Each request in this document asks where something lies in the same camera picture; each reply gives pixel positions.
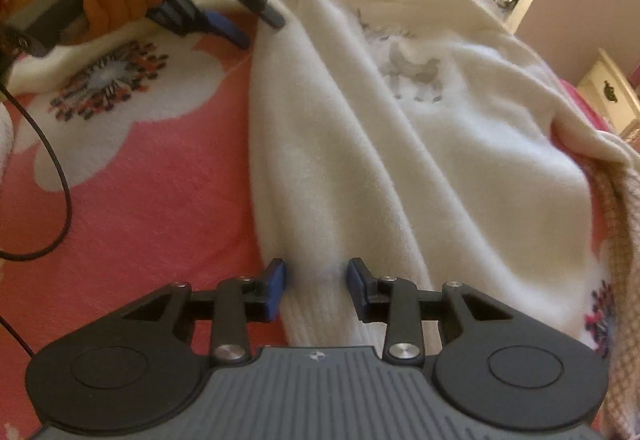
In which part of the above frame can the red floral blanket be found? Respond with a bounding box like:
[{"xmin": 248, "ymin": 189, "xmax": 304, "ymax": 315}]
[{"xmin": 0, "ymin": 0, "xmax": 640, "ymax": 440}]

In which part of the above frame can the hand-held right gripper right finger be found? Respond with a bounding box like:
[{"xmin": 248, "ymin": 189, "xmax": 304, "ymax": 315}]
[{"xmin": 347, "ymin": 258, "xmax": 513, "ymax": 363}]

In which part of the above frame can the black cable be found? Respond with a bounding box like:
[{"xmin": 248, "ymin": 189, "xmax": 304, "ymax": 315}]
[{"xmin": 0, "ymin": 85, "xmax": 72, "ymax": 262}]

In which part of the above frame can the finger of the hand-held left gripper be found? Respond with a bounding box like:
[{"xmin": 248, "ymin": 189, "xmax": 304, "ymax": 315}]
[
  {"xmin": 147, "ymin": 0, "xmax": 249, "ymax": 47},
  {"xmin": 232, "ymin": 0, "xmax": 287, "ymax": 30}
]

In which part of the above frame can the cream nightstand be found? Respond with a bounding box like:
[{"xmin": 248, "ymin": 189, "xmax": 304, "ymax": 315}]
[{"xmin": 577, "ymin": 47, "xmax": 640, "ymax": 141}]

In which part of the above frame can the pink checked cloth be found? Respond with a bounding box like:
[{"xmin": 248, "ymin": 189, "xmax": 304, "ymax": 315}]
[{"xmin": 590, "ymin": 160, "xmax": 640, "ymax": 440}]

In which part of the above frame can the white fleece sweater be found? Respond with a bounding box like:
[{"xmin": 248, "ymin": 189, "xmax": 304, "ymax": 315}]
[{"xmin": 10, "ymin": 0, "xmax": 631, "ymax": 356}]

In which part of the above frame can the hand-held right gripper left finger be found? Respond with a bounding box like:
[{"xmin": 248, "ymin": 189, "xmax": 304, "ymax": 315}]
[{"xmin": 122, "ymin": 258, "xmax": 287, "ymax": 366}]

